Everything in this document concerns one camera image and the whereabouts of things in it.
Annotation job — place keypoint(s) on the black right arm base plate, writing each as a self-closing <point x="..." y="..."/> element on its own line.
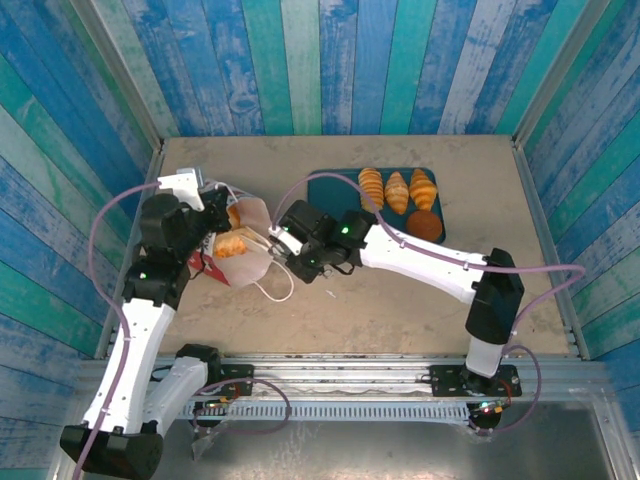
<point x="442" y="385"/>

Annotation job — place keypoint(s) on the golden fake croissant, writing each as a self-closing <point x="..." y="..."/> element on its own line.
<point x="423" y="190"/>

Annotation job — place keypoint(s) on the pale dusted fake croissant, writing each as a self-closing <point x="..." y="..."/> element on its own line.
<point x="397" y="192"/>

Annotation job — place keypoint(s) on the aluminium table side rail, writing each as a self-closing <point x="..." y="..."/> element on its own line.
<point x="535" y="200"/>
<point x="151" y="167"/>

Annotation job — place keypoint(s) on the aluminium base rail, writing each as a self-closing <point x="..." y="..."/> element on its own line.
<point x="350" y="372"/>

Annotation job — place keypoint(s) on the grey metal shelf sheet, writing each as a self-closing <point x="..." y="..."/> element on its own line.
<point x="350" y="450"/>

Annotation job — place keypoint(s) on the oval crusty fake roll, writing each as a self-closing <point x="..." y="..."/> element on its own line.
<point x="234" y="216"/>

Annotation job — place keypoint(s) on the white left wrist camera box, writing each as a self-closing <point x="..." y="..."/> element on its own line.
<point x="182" y="187"/>

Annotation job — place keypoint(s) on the aluminium corner post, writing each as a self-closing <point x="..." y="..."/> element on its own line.
<point x="119" y="70"/>
<point x="559" y="70"/>

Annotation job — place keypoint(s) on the striped fake bread log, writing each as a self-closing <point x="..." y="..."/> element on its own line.
<point x="230" y="246"/>

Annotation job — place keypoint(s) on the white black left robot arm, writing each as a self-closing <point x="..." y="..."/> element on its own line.
<point x="142" y="350"/>

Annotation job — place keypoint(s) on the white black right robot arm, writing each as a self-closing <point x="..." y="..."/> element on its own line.
<point x="425" y="267"/>

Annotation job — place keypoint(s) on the striped spiral fake bread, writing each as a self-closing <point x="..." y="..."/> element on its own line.
<point x="371" y="190"/>

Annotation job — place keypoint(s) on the red white paper gift bag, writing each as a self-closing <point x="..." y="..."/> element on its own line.
<point x="247" y="272"/>

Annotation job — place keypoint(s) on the round brown fake bun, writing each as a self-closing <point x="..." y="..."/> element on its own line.
<point x="425" y="226"/>

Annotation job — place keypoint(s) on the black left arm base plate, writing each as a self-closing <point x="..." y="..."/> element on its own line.
<point x="242" y="384"/>

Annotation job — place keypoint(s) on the teal plastic tray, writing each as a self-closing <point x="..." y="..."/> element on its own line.
<point x="325" y="192"/>

